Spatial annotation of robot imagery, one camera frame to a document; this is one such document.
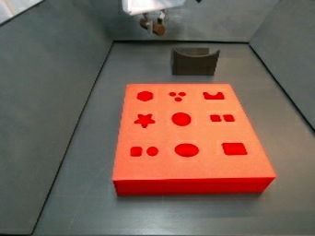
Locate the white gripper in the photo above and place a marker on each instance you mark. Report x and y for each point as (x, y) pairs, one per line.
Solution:
(135, 7)

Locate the red shape-sorting block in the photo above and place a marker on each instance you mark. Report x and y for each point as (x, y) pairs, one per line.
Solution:
(187, 142)

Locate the brown hexagonal prism peg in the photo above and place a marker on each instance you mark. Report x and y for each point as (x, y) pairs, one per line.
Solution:
(159, 29)

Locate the black curved peg holder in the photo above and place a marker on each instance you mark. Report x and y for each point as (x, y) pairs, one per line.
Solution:
(194, 61)

